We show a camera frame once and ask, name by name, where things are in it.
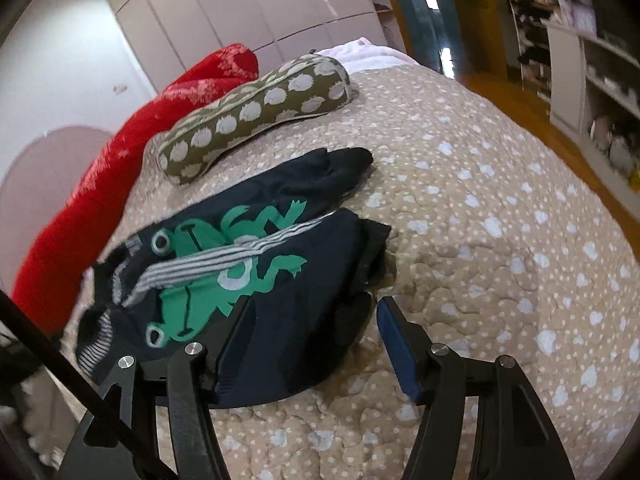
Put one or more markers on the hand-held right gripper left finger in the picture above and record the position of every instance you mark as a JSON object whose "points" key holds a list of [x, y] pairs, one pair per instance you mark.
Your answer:
{"points": [[231, 345]]}

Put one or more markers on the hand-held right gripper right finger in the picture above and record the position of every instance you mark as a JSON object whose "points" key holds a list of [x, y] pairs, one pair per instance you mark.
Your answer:
{"points": [[397, 345]]}

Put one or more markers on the navy shirt with green frog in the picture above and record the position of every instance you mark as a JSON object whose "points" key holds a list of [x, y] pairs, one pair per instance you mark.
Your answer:
{"points": [[280, 290]]}

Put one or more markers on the beige heart print bedspread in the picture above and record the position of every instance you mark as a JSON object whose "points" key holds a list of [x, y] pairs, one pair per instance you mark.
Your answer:
{"points": [[475, 260]]}

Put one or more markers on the black tripod leg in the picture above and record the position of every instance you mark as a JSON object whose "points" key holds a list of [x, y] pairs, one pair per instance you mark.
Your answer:
{"points": [[70, 375]]}

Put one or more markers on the red fleece blanket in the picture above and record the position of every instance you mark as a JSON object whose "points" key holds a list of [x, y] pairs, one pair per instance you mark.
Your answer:
{"points": [[120, 160]]}

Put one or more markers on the green polka dot pillow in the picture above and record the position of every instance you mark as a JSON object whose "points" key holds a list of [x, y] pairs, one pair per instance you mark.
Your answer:
{"points": [[260, 110]]}

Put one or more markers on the pink folded blanket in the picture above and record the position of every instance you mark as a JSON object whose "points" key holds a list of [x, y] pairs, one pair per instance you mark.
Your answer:
{"points": [[367, 55]]}

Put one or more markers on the white glossy wardrobe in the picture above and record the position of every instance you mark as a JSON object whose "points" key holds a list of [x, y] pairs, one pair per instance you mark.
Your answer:
{"points": [[240, 5]]}

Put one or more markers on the white shelving unit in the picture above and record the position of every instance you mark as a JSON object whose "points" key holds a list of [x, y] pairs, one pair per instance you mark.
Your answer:
{"points": [[580, 50]]}

